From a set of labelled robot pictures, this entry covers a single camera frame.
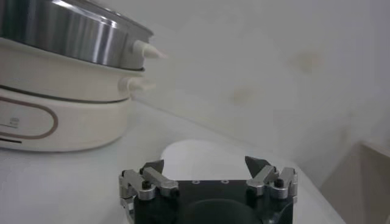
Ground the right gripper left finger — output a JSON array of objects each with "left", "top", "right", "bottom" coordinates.
[{"left": 118, "top": 159, "right": 180, "bottom": 201}]

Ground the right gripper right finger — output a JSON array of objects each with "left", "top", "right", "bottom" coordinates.
[{"left": 244, "top": 155, "right": 299, "bottom": 200}]

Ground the perforated stainless steamer basket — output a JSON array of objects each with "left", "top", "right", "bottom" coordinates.
[{"left": 0, "top": 0, "right": 168, "bottom": 71}]

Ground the cream electric cooking pot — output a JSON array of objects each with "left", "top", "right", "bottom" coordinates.
[{"left": 0, "top": 38, "right": 156, "bottom": 152}]

